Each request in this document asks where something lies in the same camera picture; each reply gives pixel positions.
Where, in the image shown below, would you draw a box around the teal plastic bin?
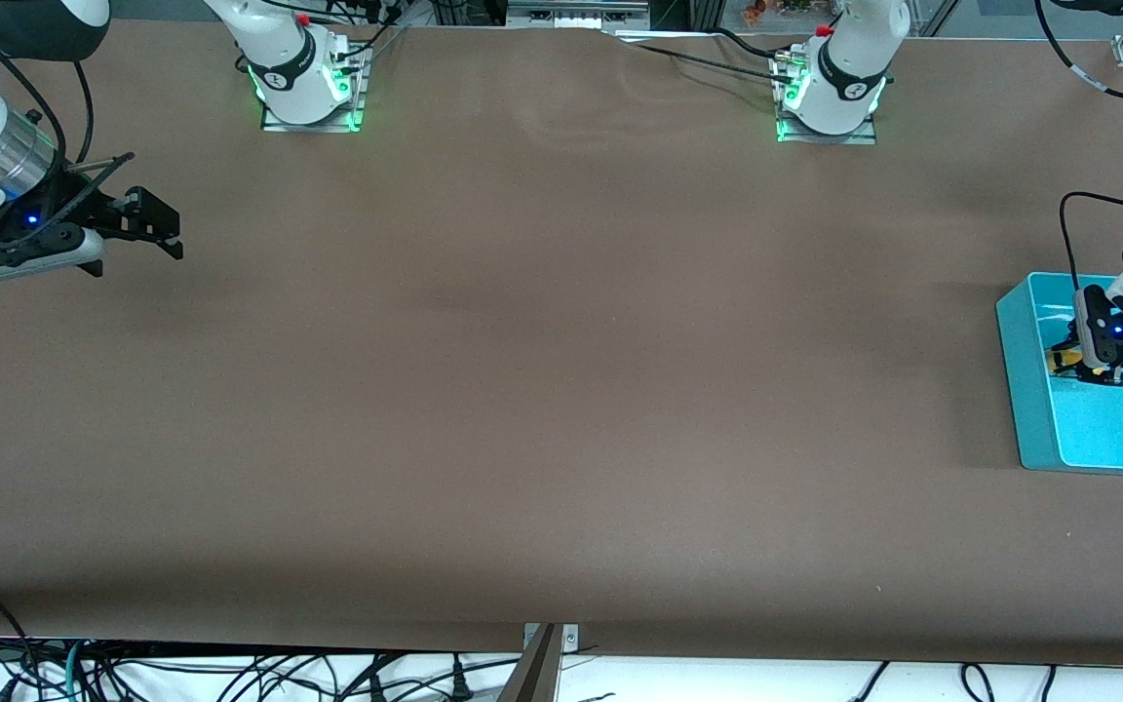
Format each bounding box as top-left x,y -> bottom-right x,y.
996,271 -> 1123,476

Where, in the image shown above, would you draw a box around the brown table mat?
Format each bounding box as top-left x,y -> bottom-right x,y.
0,18 -> 1123,669

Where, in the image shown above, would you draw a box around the grey background device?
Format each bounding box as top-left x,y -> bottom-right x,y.
506,0 -> 653,30

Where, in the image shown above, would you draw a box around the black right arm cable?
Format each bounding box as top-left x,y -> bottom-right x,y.
0,27 -> 97,230

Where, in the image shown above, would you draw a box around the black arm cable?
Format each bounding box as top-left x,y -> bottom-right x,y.
0,27 -> 97,230
1034,0 -> 1123,293

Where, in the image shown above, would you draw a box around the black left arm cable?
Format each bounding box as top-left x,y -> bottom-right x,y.
1034,0 -> 1123,293

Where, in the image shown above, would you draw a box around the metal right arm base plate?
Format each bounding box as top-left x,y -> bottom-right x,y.
260,44 -> 368,133

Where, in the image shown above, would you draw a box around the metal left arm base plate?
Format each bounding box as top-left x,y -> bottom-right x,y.
776,49 -> 880,146

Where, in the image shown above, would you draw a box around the black base connector cables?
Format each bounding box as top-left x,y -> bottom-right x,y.
328,0 -> 408,71

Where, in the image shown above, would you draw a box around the aluminium background frame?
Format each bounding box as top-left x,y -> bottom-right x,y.
430,0 -> 509,28

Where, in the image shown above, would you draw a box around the short black table cable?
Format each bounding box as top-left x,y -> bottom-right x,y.
711,26 -> 789,61

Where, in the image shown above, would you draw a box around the tangled black floor cables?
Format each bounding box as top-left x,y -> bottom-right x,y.
0,643 -> 523,702

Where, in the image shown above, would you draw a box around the long black table cable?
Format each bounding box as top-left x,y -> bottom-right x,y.
610,34 -> 796,97

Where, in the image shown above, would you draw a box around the small metal table bracket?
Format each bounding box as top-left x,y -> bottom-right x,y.
523,623 -> 580,652

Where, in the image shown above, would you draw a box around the dark slanted post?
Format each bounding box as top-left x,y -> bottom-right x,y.
496,624 -> 562,702

